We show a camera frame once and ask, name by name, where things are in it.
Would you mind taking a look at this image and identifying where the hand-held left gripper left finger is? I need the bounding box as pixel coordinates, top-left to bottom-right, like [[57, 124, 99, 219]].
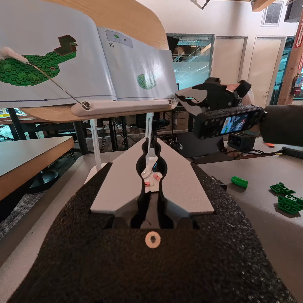
[[90, 138, 150, 228]]

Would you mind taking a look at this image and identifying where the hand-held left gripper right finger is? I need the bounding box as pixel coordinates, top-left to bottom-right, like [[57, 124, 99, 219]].
[[154, 138, 215, 229]]

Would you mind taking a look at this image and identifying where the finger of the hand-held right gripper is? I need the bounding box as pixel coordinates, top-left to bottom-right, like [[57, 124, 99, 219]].
[[176, 86, 209, 103], [175, 95, 209, 117]]

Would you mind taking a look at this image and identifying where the light blue instruction booklet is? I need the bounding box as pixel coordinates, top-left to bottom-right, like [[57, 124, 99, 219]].
[[0, 0, 178, 102]]

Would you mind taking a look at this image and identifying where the person's right forearm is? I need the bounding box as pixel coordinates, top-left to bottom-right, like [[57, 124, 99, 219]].
[[259, 104, 303, 146]]

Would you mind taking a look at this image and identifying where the wood edged office desk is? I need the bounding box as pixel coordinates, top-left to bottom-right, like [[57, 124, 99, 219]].
[[0, 136, 75, 202]]

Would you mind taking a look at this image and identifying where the white door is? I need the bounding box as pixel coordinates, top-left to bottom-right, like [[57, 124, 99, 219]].
[[212, 36, 248, 86], [247, 36, 287, 107]]

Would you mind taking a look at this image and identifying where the dark grey battery charger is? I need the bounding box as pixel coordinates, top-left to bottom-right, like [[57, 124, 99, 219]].
[[227, 133, 256, 152]]

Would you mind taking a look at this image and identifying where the green curved tube brick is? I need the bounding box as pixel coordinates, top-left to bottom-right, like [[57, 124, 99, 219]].
[[231, 176, 249, 189]]

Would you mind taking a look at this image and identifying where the black light flag panel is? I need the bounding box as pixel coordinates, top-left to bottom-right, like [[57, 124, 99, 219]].
[[166, 36, 179, 51]]

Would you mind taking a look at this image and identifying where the red fire extinguisher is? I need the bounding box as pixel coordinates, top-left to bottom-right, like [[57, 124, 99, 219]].
[[292, 73, 303, 95]]

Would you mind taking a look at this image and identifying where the red vertical sign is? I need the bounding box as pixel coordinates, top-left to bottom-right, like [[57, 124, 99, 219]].
[[294, 18, 303, 49]]

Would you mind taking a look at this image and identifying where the pile of green bricks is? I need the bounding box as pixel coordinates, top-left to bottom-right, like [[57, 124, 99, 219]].
[[269, 182, 303, 215]]

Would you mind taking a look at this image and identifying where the black cable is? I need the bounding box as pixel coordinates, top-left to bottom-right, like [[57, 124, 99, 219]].
[[233, 149, 283, 158]]

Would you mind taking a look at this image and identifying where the white wall vent grille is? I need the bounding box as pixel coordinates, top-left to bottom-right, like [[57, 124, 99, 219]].
[[261, 1, 284, 27]]

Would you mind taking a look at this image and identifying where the dark wall mounted box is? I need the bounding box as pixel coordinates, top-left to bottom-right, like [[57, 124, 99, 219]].
[[284, 0, 303, 23]]

